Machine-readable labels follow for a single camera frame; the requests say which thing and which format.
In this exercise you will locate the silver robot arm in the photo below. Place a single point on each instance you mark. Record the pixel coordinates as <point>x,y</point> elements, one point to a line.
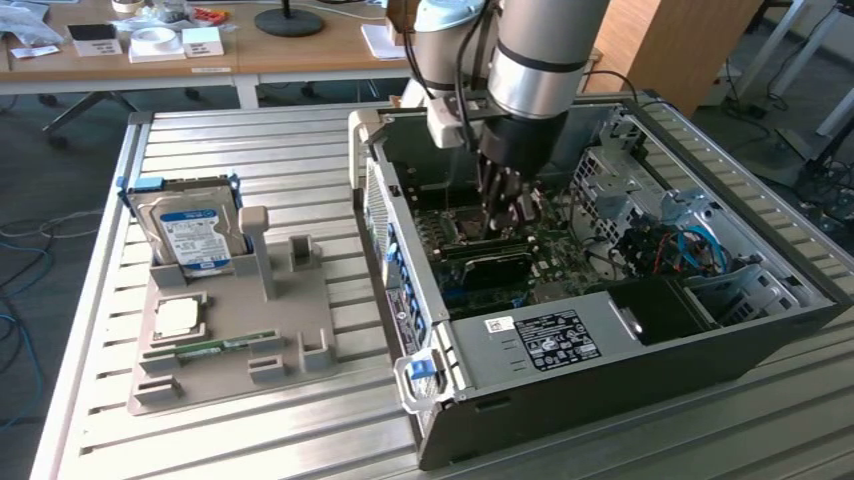
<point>541,50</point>

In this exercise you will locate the green motherboard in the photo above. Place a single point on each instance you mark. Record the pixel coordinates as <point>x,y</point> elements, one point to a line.
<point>568,260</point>

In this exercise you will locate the small cardboard box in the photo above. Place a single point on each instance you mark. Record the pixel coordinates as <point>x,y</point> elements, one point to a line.
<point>400,20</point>

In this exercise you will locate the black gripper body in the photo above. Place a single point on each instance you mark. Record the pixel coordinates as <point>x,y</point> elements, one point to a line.
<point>524,142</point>

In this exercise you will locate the white and red card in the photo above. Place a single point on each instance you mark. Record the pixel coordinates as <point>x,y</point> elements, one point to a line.
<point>34,51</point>

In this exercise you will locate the grey parts rack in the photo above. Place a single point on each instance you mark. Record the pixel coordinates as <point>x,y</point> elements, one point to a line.
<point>228,310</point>

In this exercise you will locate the metal socket cover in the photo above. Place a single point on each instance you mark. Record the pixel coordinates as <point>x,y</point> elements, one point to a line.
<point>536,205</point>

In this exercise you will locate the grey power supply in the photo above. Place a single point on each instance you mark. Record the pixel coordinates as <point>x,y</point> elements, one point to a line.
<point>481,350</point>

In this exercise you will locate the silver CPU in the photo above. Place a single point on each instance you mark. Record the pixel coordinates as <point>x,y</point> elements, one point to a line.
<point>177,320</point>

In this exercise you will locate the wooden desk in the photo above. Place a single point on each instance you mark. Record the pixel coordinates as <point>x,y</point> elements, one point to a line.
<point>101,67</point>

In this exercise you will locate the blue case latch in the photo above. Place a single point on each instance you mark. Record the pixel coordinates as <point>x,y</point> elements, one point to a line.
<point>421,371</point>

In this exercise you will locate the black graphics card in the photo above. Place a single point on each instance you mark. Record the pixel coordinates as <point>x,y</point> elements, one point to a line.
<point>497,272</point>

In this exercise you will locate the orange item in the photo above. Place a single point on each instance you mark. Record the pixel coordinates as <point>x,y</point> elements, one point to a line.
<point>210,16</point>

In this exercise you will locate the wooden cabinet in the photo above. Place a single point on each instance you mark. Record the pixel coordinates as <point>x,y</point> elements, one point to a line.
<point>728,60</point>

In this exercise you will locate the CPU socket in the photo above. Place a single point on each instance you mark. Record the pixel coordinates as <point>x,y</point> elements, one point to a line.
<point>468,225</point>

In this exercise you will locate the black open PC case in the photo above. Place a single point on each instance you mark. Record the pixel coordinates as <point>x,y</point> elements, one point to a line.
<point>601,400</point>

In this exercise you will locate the green RAM stick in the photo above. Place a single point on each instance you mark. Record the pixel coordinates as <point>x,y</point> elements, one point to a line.
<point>208,348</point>

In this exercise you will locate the small white box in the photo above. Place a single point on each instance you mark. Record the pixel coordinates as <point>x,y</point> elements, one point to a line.
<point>201,45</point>

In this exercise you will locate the black lamp base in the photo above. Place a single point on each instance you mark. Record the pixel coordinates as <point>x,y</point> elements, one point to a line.
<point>290,24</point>

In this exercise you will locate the stack of white papers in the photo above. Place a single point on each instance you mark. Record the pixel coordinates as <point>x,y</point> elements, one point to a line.
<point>384,42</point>

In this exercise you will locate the black and white box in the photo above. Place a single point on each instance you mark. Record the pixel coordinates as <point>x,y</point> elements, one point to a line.
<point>94,32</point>

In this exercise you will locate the silver disk bay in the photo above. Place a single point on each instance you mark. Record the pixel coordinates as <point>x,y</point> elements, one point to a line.
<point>755,295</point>

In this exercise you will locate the perforated metal disk bay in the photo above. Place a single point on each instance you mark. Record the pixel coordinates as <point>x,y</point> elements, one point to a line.
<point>641,210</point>

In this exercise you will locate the clear plastic bag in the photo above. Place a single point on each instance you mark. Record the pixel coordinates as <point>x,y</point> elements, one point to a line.
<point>27,27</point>

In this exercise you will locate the flat white box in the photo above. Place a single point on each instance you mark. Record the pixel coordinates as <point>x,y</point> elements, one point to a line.
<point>157,56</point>

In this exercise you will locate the white desk frame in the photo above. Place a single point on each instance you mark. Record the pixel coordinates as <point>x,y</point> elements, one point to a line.
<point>837,112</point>

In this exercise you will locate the hard disk with blue caddy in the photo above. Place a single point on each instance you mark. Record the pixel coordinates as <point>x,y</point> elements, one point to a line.
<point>190,235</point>

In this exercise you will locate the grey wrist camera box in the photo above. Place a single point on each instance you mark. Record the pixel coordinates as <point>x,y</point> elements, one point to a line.
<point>446,125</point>

